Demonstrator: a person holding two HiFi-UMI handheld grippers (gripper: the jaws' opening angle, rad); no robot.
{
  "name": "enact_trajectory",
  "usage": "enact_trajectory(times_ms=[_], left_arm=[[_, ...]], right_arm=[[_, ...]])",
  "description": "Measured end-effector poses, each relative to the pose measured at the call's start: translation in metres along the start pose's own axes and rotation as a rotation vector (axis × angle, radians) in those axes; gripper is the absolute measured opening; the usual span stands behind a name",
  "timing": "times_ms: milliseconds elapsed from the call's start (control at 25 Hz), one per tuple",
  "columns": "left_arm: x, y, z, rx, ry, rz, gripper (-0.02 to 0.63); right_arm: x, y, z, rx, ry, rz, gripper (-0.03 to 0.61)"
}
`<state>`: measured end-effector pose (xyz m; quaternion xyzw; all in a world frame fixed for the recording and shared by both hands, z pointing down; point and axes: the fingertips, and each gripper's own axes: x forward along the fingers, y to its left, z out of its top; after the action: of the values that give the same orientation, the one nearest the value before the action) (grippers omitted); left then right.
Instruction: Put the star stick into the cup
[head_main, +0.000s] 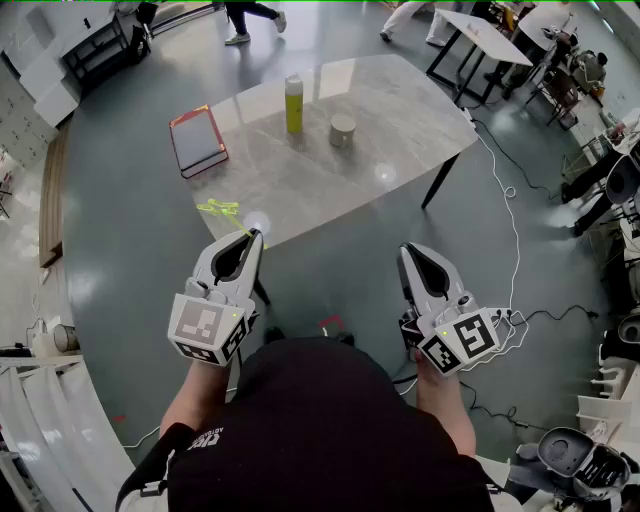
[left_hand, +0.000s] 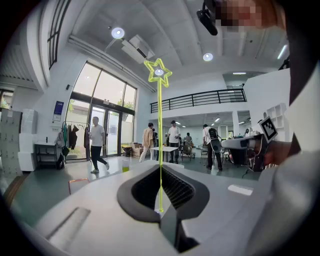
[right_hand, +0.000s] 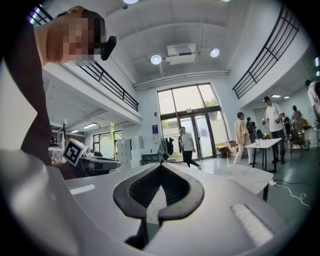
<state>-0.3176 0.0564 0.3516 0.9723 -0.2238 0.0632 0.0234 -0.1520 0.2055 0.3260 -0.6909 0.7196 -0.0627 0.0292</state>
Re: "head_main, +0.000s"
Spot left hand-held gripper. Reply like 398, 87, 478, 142
167, 228, 264, 367

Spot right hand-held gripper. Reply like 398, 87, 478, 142
398, 243, 501, 376

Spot grey cup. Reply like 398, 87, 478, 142
328, 112, 357, 149

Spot person's right forearm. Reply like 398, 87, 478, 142
413, 349, 477, 457

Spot person's left forearm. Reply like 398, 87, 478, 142
159, 357, 236, 441

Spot red-edged grey book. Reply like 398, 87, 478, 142
168, 103, 230, 180

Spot yellow bottle with white cap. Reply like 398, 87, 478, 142
284, 72, 305, 134

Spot person's black shirt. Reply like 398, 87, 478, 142
167, 337, 496, 512

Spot long wooden plank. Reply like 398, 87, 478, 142
38, 122, 70, 270

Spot white plastic jug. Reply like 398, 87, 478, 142
30, 317, 54, 357

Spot grey shell chair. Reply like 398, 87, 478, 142
605, 152, 640, 206

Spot spare grey gripper device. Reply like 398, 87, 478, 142
537, 426, 635, 501

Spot brown chair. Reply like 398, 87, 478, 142
542, 67, 581, 131

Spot white panel rack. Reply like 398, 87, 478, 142
0, 357, 136, 512

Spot white stepped platform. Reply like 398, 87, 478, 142
17, 49, 81, 129

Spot white locker cabinet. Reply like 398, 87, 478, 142
0, 59, 60, 169

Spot long white cable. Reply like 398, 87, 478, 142
459, 107, 530, 374

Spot black floor cable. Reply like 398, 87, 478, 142
392, 372, 551, 431
519, 304, 600, 326
472, 118, 566, 201

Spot wire waste basket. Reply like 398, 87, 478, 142
52, 323, 81, 354

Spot thin white cable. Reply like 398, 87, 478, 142
121, 424, 162, 450

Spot black shoulder strap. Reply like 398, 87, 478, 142
115, 422, 197, 512

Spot white table with black frame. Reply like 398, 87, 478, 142
426, 8, 534, 104

